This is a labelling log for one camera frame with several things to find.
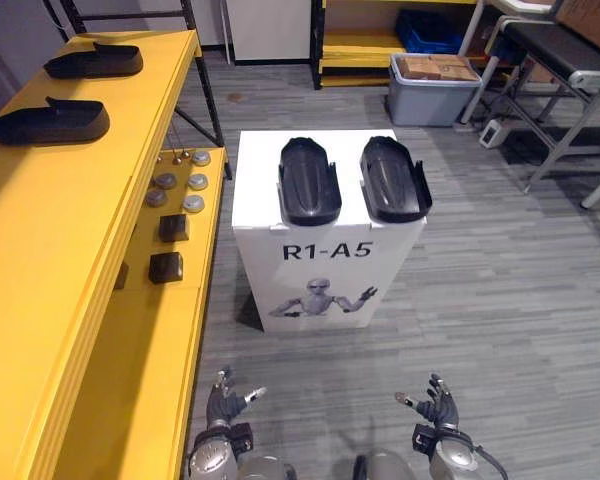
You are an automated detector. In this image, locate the grey plastic storage bin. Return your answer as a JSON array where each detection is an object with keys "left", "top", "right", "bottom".
[{"left": 385, "top": 52, "right": 483, "bottom": 128}]

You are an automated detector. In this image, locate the yellow and black shelf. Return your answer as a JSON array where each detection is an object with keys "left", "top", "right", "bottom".
[{"left": 310, "top": 0, "right": 481, "bottom": 90}]

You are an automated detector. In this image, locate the white cabinet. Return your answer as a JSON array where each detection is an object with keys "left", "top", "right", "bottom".
[{"left": 223, "top": 0, "right": 314, "bottom": 64}]

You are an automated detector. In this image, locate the blue plastic crate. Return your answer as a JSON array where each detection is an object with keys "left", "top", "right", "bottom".
[{"left": 394, "top": 8, "right": 474, "bottom": 55}]

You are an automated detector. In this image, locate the black block part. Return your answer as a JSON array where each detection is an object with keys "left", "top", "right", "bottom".
[
  {"left": 148, "top": 252, "right": 185, "bottom": 285},
  {"left": 158, "top": 213, "right": 190, "bottom": 244}
]

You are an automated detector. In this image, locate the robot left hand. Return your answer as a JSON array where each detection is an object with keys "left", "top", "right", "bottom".
[{"left": 206, "top": 367, "right": 268, "bottom": 426}]

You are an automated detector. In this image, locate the large brown cardboard box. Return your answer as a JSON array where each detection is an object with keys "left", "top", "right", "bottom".
[{"left": 554, "top": 0, "right": 600, "bottom": 61}]

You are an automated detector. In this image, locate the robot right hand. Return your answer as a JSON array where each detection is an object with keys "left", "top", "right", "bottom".
[{"left": 394, "top": 373, "right": 460, "bottom": 429}]

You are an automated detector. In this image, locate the black plastic housing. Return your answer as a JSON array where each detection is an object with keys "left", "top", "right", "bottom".
[
  {"left": 277, "top": 136, "right": 343, "bottom": 227},
  {"left": 0, "top": 96, "right": 111, "bottom": 147},
  {"left": 43, "top": 42, "right": 144, "bottom": 80},
  {"left": 358, "top": 135, "right": 434, "bottom": 224}
]

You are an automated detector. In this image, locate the white metal stand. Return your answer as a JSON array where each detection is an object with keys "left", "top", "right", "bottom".
[{"left": 454, "top": 0, "right": 556, "bottom": 132}]

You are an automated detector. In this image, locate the white cardboard box R1-A5 print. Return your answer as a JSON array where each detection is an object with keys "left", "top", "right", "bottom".
[{"left": 231, "top": 129, "right": 429, "bottom": 332}]

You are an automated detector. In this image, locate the white power adapter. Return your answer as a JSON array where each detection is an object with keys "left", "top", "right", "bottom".
[{"left": 480, "top": 118, "right": 505, "bottom": 149}]

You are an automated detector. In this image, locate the yellow shelf rack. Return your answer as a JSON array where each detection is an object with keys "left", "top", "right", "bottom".
[{"left": 0, "top": 29, "right": 230, "bottom": 480}]

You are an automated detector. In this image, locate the black metal shelf frame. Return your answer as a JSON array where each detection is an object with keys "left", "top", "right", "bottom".
[{"left": 43, "top": 0, "right": 234, "bottom": 181}]

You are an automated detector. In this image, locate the silver robot left leg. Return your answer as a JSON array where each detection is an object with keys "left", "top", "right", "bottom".
[{"left": 237, "top": 454, "right": 299, "bottom": 480}]

